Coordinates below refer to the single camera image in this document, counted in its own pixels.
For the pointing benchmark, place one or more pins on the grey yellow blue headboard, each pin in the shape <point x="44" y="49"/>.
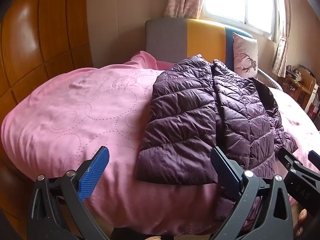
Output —
<point x="200" y="37"/>

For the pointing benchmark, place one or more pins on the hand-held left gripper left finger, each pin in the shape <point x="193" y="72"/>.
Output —
<point x="93" y="173"/>

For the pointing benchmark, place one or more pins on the white box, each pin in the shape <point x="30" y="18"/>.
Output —
<point x="313" y="102"/>

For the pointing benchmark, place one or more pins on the pink dotted blanket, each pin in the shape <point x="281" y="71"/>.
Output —
<point x="82" y="120"/>

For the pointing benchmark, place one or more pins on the person's right hand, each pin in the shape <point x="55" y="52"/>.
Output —
<point x="301" y="221"/>

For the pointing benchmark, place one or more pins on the grey curved metal tube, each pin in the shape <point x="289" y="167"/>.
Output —
<point x="268" y="78"/>

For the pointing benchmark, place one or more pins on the brown wooden wardrobe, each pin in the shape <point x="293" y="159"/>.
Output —
<point x="37" y="42"/>

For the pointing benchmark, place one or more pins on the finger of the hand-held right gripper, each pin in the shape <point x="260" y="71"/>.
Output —
<point x="315" y="160"/>
<point x="301" y="185"/>

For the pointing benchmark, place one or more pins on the purple quilted down jacket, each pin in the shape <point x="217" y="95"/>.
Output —
<point x="190" y="120"/>

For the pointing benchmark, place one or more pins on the pink deer print pillow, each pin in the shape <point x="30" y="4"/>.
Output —
<point x="245" y="57"/>

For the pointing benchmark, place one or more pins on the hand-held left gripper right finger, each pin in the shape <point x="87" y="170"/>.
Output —
<point x="228" y="171"/>

